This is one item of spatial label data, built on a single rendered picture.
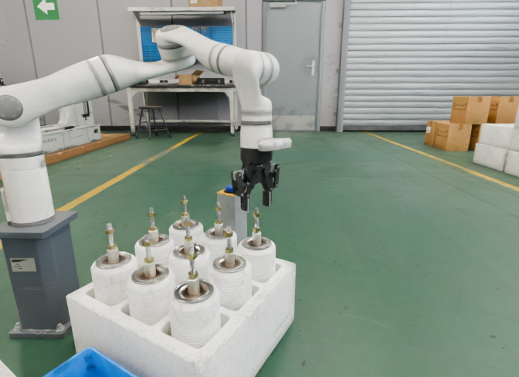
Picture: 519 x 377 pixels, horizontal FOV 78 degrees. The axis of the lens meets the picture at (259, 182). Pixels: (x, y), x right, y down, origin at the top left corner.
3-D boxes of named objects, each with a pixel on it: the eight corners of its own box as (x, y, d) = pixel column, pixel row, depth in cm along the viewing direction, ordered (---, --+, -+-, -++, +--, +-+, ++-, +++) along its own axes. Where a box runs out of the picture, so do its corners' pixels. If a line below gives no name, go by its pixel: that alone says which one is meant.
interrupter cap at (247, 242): (276, 241, 82) (276, 239, 82) (262, 254, 76) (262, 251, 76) (250, 236, 86) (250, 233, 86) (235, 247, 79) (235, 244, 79)
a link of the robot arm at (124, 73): (189, 59, 97) (106, 88, 88) (180, 25, 90) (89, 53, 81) (202, 66, 91) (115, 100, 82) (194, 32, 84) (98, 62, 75)
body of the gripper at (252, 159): (258, 140, 80) (258, 176, 82) (232, 143, 74) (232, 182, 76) (280, 143, 74) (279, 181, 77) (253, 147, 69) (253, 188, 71)
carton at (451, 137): (467, 151, 361) (472, 124, 353) (446, 151, 362) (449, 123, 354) (453, 147, 390) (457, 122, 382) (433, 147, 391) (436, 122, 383)
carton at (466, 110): (486, 124, 354) (491, 96, 346) (465, 124, 353) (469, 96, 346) (469, 122, 382) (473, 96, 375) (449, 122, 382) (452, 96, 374)
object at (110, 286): (91, 338, 74) (79, 268, 69) (118, 312, 83) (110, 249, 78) (127, 346, 72) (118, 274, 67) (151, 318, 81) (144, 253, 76)
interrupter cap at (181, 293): (164, 296, 60) (164, 293, 60) (194, 277, 66) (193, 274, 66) (194, 310, 56) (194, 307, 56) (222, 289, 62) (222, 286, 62)
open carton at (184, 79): (182, 86, 533) (182, 71, 527) (204, 86, 523) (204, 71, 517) (173, 85, 505) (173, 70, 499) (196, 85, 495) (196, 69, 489)
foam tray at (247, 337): (76, 361, 76) (65, 295, 72) (188, 281, 109) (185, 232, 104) (205, 448, 58) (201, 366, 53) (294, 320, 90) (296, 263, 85)
